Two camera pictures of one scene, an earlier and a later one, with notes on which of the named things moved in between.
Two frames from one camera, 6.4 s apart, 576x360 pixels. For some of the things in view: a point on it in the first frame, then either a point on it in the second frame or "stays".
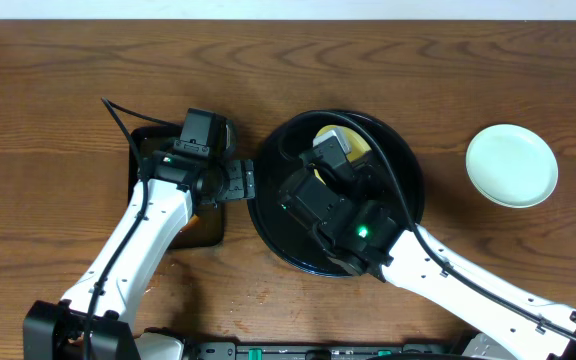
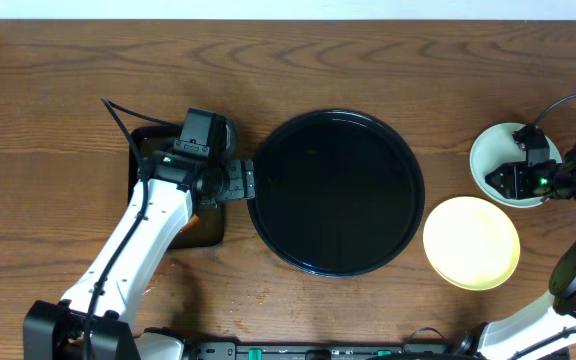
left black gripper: [241, 180] stays
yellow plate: [352, 141] -> [471, 243]
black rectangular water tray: [209, 230] stays
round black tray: [391, 168] stays
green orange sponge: [193, 220] stays
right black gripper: [368, 177] -> [514, 180]
